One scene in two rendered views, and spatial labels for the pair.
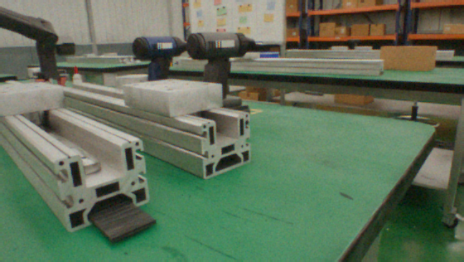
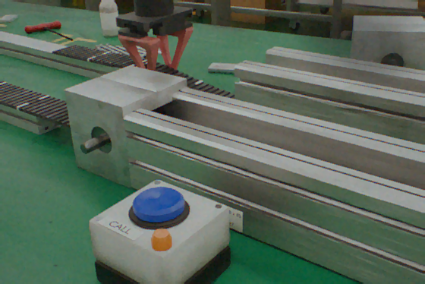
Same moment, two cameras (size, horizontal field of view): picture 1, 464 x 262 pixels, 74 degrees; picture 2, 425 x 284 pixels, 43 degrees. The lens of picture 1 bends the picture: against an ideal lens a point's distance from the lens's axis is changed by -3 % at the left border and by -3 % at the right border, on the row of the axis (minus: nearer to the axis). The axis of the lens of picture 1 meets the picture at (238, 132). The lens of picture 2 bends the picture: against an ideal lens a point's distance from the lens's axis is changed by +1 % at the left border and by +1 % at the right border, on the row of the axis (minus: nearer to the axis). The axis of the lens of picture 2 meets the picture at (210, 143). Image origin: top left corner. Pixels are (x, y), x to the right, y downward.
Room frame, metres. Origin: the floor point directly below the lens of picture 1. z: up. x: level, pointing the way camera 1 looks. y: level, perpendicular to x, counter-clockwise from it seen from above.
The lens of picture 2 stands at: (0.37, 0.72, 1.07)
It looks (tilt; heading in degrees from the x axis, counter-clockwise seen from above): 26 degrees down; 353
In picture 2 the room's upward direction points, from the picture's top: 2 degrees counter-clockwise
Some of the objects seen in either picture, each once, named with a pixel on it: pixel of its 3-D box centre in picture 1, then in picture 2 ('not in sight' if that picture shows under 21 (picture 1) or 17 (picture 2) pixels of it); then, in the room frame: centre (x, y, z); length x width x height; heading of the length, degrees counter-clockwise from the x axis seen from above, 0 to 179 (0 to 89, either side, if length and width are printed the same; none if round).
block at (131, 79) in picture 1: (133, 89); (386, 57); (1.10, 0.36, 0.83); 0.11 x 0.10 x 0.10; 159
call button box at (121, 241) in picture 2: not in sight; (169, 237); (0.73, 0.71, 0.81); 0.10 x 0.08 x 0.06; 134
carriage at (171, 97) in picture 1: (171, 102); not in sight; (0.57, 0.12, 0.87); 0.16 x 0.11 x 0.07; 44
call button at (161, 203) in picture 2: not in sight; (158, 208); (0.73, 0.72, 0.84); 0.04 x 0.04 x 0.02
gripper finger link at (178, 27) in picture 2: (55, 84); (163, 45); (1.18, 0.69, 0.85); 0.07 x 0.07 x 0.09; 43
